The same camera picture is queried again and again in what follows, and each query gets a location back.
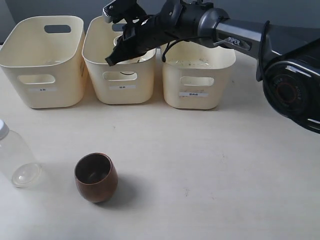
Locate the brown wooden cup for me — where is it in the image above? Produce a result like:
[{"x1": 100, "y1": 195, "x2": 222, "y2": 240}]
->
[{"x1": 74, "y1": 152, "x2": 118, "y2": 204}]

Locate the left cream plastic bin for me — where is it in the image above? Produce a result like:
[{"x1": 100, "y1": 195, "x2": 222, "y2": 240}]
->
[{"x1": 0, "y1": 15, "x2": 88, "y2": 109}]

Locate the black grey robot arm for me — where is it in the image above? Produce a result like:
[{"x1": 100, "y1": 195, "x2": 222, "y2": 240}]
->
[{"x1": 102, "y1": 0, "x2": 320, "y2": 133}]

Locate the clear plastic bottle white cap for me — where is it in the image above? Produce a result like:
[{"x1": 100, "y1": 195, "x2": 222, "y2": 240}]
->
[{"x1": 0, "y1": 120, "x2": 42, "y2": 188}]

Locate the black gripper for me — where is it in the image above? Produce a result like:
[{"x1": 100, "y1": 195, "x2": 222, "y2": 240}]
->
[{"x1": 105, "y1": 13, "x2": 178, "y2": 67}]

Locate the cream plastic bin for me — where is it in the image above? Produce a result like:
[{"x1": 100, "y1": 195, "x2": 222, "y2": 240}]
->
[
  {"x1": 160, "y1": 41, "x2": 236, "y2": 110},
  {"x1": 0, "y1": 15, "x2": 88, "y2": 109},
  {"x1": 82, "y1": 16, "x2": 156, "y2": 105}
]

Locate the right cream plastic bin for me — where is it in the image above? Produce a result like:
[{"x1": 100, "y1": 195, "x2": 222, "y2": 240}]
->
[{"x1": 160, "y1": 41, "x2": 236, "y2": 110}]

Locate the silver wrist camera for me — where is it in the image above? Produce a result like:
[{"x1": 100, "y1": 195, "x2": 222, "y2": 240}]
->
[{"x1": 102, "y1": 0, "x2": 148, "y2": 25}]

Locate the middle cream plastic bin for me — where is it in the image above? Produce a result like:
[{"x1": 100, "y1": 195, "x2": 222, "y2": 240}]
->
[{"x1": 82, "y1": 16, "x2": 156, "y2": 105}]

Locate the white paper cup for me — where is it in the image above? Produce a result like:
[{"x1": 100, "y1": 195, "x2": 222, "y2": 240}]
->
[{"x1": 113, "y1": 35, "x2": 125, "y2": 47}]

